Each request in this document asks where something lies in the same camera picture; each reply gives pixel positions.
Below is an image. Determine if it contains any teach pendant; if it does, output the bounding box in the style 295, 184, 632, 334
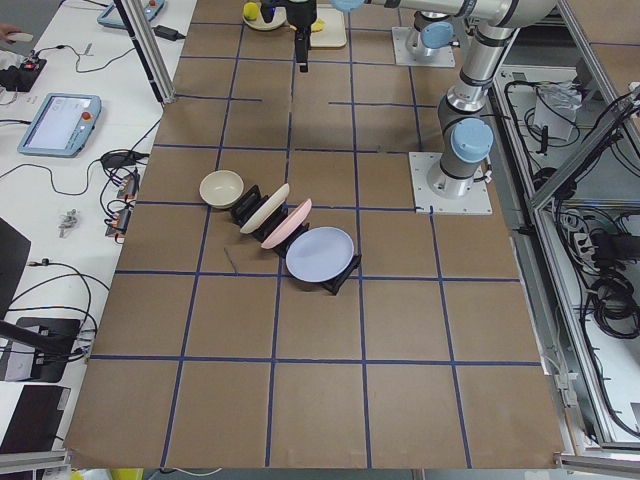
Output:
17, 93, 102, 158
96, 0, 168, 28

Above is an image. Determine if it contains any white round plate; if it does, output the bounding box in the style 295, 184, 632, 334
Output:
242, 8, 287, 31

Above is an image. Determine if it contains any aluminium frame post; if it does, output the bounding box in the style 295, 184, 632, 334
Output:
114, 0, 176, 105

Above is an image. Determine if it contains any white rectangular tray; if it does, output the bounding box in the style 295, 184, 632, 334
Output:
311, 6, 347, 48

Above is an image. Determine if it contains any beige bowl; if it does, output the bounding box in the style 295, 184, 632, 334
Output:
199, 170, 244, 209

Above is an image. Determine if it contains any black dish rack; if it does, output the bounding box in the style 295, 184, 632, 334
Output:
230, 183, 362, 295

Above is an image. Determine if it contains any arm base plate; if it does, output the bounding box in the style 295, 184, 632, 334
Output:
409, 152, 493, 216
392, 23, 455, 68

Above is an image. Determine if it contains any light blue plate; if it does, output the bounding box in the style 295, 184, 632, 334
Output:
286, 227, 354, 283

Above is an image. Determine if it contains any yellow lemon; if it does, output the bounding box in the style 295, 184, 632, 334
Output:
242, 1, 260, 21

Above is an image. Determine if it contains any beige plate in rack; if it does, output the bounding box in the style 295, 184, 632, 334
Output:
240, 183, 290, 234

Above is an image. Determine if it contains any pink plate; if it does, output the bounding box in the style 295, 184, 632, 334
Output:
261, 198, 313, 249

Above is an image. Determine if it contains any black power adapter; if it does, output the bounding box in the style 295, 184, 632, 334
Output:
153, 25, 186, 41

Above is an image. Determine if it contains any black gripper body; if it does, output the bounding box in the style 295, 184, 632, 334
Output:
284, 0, 317, 31

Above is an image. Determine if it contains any near teach pendant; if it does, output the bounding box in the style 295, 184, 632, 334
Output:
17, 93, 102, 158

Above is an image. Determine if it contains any far teach pendant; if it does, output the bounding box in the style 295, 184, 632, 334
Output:
96, 0, 168, 28

